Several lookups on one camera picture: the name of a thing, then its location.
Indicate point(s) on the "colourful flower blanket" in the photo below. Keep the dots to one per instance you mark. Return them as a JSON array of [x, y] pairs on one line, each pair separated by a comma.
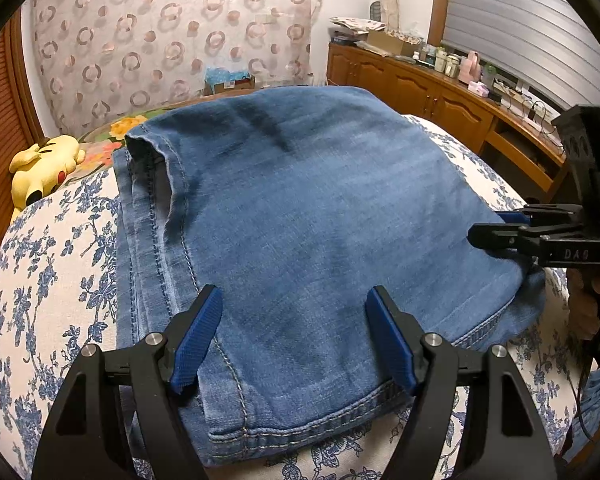
[[120, 128]]

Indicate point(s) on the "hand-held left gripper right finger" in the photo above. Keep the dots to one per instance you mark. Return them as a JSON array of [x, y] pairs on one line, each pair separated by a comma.
[[391, 337]]

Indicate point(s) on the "open cardboard box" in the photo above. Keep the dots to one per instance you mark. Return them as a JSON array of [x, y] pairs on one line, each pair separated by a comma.
[[392, 42]]

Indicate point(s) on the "wooden window frame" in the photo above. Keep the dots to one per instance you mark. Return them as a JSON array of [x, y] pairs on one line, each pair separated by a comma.
[[439, 5]]

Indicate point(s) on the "glass jar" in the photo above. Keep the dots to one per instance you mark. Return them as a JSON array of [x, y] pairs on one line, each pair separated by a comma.
[[453, 66], [441, 60]]

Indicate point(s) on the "yellow plush toy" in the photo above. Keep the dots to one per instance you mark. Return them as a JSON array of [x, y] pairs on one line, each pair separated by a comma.
[[45, 165]]

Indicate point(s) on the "small cardboard box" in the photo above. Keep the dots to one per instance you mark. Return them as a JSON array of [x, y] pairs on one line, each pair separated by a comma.
[[240, 89]]

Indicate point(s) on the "patterned paper stack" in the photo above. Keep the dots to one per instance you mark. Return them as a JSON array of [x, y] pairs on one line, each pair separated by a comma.
[[357, 25]]

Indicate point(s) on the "light blue plastic bag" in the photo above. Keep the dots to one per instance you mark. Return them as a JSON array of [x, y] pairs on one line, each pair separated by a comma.
[[225, 76]]

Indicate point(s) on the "sheer curtain with circles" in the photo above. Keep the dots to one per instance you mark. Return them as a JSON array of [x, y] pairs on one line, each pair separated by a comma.
[[155, 35]]

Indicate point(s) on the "person's right hand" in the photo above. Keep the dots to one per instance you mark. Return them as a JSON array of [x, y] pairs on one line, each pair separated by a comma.
[[587, 305]]

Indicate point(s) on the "bed with floral sheet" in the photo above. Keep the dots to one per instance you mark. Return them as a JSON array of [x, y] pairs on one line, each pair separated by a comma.
[[55, 265]]

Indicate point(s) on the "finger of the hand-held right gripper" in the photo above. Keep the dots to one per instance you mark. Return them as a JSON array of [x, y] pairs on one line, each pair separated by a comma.
[[505, 240], [555, 215]]

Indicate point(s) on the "pink container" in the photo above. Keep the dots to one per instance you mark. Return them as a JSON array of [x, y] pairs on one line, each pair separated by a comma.
[[471, 67]]

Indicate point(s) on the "blue denim pants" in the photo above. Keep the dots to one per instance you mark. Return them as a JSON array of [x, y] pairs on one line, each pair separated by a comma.
[[320, 210]]

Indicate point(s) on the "wooden cabinet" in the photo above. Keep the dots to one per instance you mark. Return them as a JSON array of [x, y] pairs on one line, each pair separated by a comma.
[[405, 85]]

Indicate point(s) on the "person's blue clothing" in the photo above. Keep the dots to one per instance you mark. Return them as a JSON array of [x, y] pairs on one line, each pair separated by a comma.
[[592, 410]]

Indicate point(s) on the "grey window blind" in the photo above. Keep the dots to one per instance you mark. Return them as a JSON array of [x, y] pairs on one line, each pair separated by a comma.
[[520, 20]]

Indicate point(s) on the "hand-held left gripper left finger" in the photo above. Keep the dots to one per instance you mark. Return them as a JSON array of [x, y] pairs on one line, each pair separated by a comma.
[[197, 337]]

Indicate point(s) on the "slatted wooden panel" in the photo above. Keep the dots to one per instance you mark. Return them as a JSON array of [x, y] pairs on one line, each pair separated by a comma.
[[0, 120]]

